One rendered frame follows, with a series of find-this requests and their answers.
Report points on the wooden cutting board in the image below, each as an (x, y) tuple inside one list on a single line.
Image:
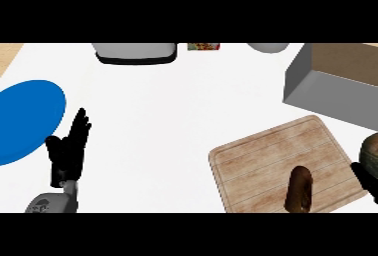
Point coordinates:
[(275, 160)]

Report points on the dark olive round object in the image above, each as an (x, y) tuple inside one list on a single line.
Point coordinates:
[(371, 151)]

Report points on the small colourful box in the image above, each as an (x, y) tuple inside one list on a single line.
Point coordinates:
[(204, 46)]

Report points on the blue round plate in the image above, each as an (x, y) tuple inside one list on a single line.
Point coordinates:
[(26, 120)]

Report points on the grey cardboard box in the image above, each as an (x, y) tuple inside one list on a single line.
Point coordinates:
[(334, 90)]

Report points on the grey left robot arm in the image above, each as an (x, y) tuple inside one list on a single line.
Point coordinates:
[(55, 201)]

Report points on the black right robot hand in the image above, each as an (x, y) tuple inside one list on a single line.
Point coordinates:
[(367, 180)]

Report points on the grey round container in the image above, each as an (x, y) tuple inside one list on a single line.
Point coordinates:
[(268, 47)]

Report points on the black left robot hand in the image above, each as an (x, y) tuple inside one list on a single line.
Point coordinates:
[(71, 151)]

